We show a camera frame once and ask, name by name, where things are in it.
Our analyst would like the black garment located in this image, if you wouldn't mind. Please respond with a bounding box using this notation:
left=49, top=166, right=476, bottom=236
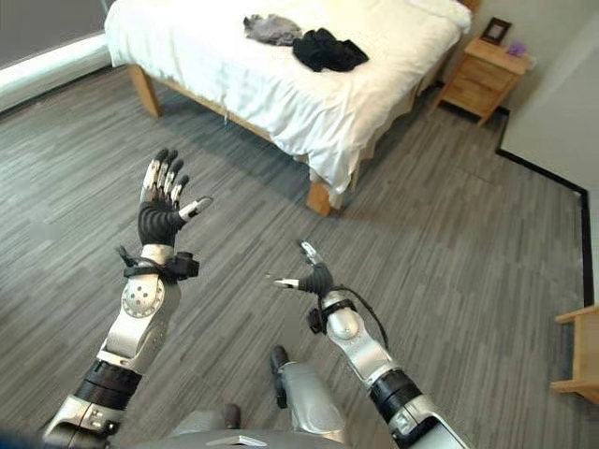
left=292, top=27, right=371, bottom=74

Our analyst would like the dark picture frame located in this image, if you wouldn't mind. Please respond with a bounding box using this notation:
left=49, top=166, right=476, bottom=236
left=480, top=17, right=513, bottom=46

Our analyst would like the wooden nightstand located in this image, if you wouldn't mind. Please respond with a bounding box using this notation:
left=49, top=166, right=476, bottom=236
left=435, top=36, right=535, bottom=127

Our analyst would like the robot silver legs and body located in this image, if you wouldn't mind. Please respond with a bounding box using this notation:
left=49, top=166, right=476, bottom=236
left=153, top=345, right=399, bottom=449

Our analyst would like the grey garment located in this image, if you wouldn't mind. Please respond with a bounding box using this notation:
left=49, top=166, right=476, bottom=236
left=242, top=13, right=304, bottom=47

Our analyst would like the wooden bed frame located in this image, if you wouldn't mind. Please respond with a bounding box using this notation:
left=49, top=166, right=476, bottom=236
left=126, top=0, right=482, bottom=217

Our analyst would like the white bed sheet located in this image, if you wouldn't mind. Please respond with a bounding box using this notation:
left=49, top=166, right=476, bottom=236
left=103, top=0, right=473, bottom=196

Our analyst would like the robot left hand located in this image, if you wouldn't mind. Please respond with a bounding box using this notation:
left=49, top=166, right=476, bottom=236
left=137, top=148, right=214, bottom=247

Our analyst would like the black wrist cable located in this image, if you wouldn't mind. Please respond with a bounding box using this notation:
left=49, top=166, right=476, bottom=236
left=334, top=284, right=390, bottom=350

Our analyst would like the wooden furniture piece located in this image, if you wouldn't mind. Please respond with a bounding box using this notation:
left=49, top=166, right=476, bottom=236
left=549, top=304, right=599, bottom=405

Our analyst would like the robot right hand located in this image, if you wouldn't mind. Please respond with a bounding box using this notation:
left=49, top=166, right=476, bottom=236
left=266, top=239, right=335, bottom=296

